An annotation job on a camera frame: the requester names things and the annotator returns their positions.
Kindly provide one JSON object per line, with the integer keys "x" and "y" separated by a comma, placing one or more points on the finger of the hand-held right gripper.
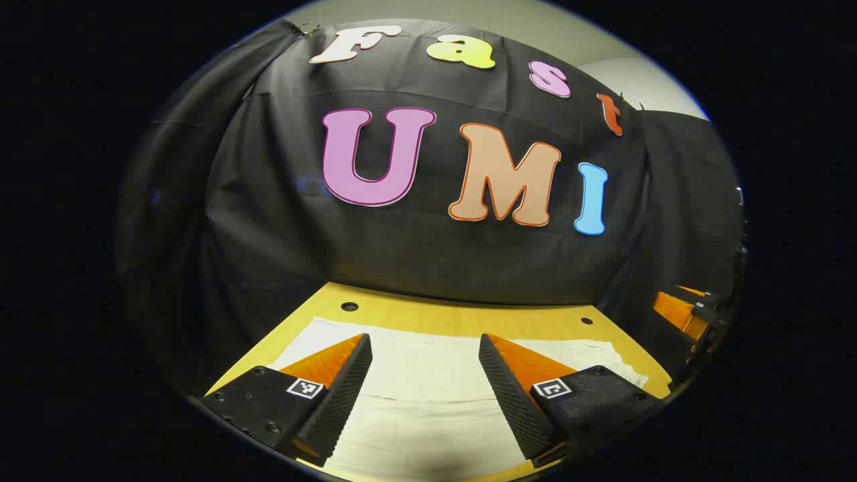
{"x": 676, "y": 311}
{"x": 693, "y": 291}

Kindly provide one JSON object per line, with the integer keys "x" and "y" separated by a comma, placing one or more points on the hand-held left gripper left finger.
{"x": 345, "y": 402}

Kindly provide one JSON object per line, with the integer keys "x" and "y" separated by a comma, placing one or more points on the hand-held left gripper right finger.
{"x": 512, "y": 402}

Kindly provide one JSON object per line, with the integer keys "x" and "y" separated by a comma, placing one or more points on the white jeans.
{"x": 428, "y": 375}

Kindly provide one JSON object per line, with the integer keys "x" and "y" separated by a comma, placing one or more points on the black backdrop cloth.
{"x": 428, "y": 254}

